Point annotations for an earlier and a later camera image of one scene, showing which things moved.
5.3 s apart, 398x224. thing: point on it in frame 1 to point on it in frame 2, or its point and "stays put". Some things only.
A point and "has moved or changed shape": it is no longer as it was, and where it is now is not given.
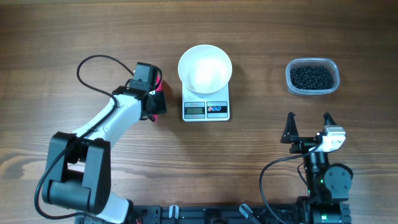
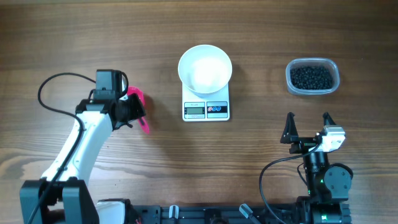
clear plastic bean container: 311,76 stays put
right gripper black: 290,135 stays put
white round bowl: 204,69 stays put
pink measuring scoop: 155,116 has moved or changed shape
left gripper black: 160,106 to 138,111
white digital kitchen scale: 206,107 stays put
